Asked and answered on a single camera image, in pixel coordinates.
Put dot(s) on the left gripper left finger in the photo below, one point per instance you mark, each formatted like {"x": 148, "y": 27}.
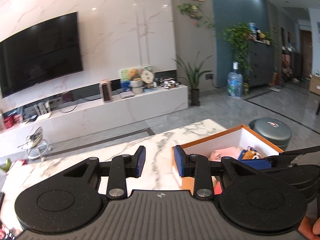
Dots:
{"x": 123, "y": 167}

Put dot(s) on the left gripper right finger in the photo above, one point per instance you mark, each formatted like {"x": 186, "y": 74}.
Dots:
{"x": 198, "y": 167}

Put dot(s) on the pink fabric pouch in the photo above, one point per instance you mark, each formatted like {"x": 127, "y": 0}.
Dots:
{"x": 233, "y": 152}

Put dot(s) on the red panda plush keychain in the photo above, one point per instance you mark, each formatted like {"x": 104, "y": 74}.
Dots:
{"x": 249, "y": 154}

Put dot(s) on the person right hand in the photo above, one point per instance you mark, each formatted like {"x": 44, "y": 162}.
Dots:
{"x": 308, "y": 230}

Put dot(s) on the orange cardboard box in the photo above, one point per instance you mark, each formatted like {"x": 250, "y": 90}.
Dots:
{"x": 231, "y": 143}

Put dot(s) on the white marble tv console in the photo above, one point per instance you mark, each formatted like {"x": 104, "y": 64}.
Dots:
{"x": 96, "y": 116}

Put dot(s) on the black white toy figures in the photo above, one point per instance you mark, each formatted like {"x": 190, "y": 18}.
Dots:
{"x": 168, "y": 82}

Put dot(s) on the blue water jug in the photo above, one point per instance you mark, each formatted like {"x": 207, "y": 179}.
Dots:
{"x": 234, "y": 82}

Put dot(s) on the potted long-leaf plant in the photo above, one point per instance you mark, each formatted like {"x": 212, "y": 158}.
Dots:
{"x": 193, "y": 73}

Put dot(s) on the brown teddy bear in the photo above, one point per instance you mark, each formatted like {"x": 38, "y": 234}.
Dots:
{"x": 133, "y": 74}

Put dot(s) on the white round paper fan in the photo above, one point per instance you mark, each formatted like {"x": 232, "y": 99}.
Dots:
{"x": 147, "y": 76}

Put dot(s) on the white wifi router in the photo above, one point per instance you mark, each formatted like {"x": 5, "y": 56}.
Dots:
{"x": 43, "y": 110}

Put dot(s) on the dark grey drawer cabinet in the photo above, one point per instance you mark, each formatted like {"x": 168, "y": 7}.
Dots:
{"x": 261, "y": 61}

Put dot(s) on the cardboard box on floor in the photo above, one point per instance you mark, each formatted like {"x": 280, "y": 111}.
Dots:
{"x": 314, "y": 84}

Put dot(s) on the hanging green ivy plant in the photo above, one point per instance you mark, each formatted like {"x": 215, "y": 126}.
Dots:
{"x": 237, "y": 37}

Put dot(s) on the black wall television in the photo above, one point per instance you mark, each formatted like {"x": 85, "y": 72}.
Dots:
{"x": 42, "y": 52}

